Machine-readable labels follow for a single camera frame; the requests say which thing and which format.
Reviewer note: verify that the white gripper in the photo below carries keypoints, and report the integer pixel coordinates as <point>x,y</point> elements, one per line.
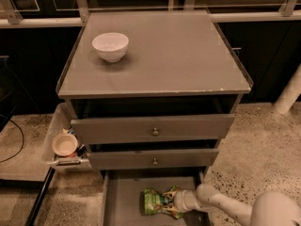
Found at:
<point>180,201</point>

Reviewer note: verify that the green rice chip bag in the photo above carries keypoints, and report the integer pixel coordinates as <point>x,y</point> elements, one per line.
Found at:
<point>155,201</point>

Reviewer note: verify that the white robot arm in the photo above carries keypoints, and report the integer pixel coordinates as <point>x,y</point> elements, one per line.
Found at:
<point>255,179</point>

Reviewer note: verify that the grey bottom drawer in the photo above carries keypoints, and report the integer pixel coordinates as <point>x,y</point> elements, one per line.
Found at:
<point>123,203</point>

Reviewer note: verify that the grey drawer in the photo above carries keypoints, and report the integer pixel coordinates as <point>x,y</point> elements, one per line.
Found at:
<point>123,203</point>
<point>151,129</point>
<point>152,159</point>

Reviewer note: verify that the grey middle drawer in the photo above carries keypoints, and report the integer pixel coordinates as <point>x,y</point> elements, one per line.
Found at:
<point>152,159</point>

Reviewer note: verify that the grey top drawer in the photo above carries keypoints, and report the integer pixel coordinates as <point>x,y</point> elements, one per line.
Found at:
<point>151,129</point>

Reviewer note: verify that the grey drawer cabinet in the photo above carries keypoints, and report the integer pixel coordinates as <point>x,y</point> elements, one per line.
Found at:
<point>177,64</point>

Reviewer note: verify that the clear plastic storage bin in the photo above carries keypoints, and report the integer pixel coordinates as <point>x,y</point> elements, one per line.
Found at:
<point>60,124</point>

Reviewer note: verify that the small beige bowl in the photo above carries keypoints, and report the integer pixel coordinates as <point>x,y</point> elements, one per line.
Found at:
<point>64,144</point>

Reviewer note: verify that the white ceramic bowl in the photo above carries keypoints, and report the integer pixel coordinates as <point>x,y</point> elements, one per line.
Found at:
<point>111,47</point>

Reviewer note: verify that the metal railing frame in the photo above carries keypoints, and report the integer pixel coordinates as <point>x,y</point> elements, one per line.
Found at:
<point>46,13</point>

